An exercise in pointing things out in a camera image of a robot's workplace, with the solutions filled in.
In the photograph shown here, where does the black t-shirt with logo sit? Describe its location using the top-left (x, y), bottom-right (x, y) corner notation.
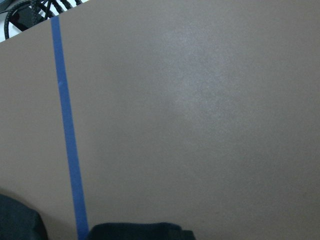
top-left (0, 194), bottom-right (196, 240)

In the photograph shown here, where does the black cable bundle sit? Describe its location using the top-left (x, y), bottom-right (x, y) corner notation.
top-left (3, 0), bottom-right (83, 41)

